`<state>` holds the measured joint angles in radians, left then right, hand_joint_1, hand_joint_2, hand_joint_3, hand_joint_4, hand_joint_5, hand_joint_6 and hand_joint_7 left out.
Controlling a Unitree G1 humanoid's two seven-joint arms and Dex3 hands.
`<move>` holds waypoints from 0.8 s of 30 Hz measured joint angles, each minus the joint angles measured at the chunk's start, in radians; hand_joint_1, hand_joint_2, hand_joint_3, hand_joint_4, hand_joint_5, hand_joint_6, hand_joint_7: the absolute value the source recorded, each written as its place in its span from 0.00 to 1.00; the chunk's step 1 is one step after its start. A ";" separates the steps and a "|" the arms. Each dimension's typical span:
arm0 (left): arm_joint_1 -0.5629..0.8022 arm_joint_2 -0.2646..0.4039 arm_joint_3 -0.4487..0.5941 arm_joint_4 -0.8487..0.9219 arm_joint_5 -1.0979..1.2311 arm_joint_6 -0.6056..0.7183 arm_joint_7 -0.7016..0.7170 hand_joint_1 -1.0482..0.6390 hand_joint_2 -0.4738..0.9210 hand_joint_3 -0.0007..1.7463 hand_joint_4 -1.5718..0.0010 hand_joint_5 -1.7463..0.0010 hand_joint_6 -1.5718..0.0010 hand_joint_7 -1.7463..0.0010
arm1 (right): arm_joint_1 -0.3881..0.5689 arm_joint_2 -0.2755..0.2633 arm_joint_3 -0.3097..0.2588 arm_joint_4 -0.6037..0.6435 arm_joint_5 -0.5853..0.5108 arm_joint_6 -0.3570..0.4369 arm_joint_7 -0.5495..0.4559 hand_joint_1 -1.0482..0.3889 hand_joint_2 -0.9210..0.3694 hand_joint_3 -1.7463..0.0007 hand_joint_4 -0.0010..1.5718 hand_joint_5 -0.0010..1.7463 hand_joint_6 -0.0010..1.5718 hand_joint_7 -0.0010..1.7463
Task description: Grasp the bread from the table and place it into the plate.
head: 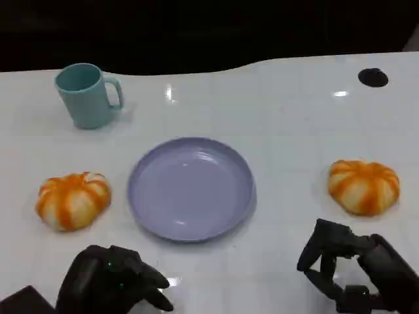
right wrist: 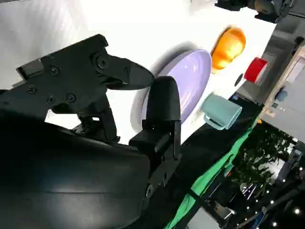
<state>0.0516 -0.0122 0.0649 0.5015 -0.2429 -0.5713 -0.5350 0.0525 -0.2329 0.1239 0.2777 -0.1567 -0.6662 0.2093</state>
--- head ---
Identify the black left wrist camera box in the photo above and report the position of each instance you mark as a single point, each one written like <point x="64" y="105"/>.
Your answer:
<point x="23" y="302"/>

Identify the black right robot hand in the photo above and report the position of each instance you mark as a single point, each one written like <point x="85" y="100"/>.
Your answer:
<point x="386" y="271"/>

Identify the orange and white bread roll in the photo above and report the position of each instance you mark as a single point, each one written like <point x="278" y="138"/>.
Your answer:
<point x="73" y="201"/>
<point x="363" y="189"/>

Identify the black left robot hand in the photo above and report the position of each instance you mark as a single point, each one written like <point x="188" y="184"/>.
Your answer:
<point x="98" y="281"/>

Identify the pale green mug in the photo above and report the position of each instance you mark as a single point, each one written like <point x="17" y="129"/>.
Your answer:
<point x="85" y="101"/>

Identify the lilac plate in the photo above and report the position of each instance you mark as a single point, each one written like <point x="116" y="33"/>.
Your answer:
<point x="191" y="189"/>

